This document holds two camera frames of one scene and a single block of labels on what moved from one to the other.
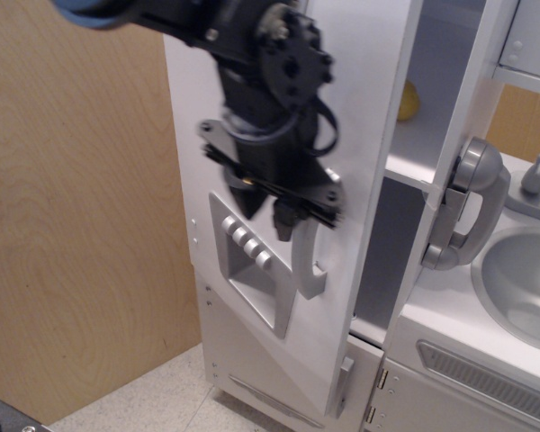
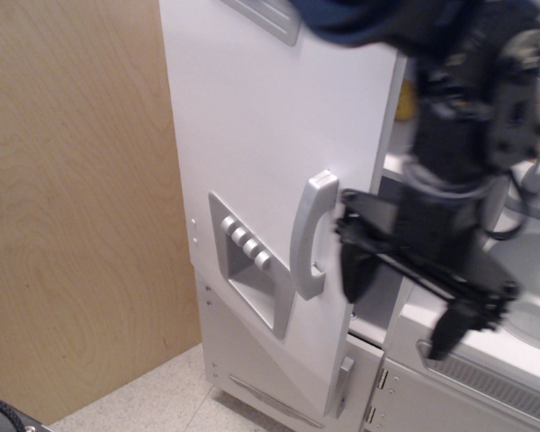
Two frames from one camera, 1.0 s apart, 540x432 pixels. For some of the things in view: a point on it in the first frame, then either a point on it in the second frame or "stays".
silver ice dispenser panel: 255,264 stays
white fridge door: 299,296 stays
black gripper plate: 283,166 -> 433,238
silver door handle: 309,276 stays
